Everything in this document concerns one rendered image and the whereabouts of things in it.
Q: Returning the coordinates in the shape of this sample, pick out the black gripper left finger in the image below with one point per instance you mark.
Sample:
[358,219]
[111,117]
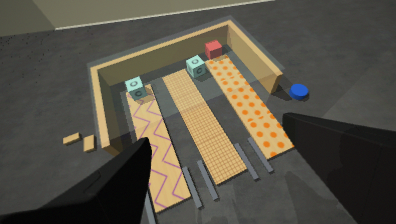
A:
[114,194]

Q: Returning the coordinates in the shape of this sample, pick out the blue round disc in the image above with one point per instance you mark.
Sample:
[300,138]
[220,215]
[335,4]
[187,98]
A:
[298,91]

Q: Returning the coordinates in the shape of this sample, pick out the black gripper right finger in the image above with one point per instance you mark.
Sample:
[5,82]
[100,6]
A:
[357,163]

